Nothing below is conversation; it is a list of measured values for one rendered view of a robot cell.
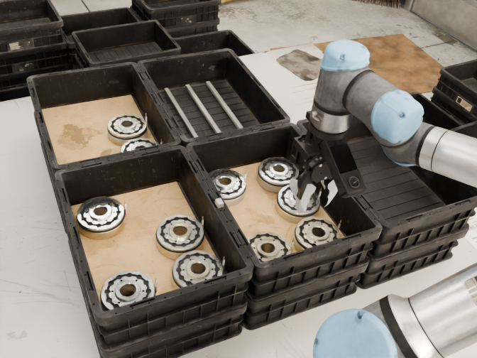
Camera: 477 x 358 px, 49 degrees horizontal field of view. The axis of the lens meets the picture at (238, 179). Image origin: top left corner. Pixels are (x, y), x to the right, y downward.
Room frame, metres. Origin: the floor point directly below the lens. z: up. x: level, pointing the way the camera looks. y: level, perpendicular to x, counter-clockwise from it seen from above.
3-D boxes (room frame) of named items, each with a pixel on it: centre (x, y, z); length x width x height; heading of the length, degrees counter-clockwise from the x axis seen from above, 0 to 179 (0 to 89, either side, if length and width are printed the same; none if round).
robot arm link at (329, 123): (0.79, -0.15, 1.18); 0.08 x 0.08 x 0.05
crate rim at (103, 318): (0.71, 0.17, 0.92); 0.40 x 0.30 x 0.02; 29
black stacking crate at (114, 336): (0.71, 0.17, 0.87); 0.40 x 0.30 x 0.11; 29
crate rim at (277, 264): (0.86, -0.09, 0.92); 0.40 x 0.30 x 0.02; 29
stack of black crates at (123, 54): (2.04, 0.56, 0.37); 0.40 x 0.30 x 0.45; 123
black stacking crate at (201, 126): (1.21, 0.11, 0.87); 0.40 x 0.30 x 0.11; 29
